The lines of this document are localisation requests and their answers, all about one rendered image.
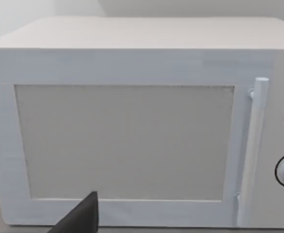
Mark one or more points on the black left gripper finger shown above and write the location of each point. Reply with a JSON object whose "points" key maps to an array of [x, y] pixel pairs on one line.
{"points": [[83, 216]]}

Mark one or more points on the pale microwave door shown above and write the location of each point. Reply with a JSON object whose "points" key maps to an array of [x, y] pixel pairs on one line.
{"points": [[122, 145]]}

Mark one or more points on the pale microwave oven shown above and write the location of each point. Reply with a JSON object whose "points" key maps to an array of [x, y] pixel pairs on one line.
{"points": [[141, 36]]}

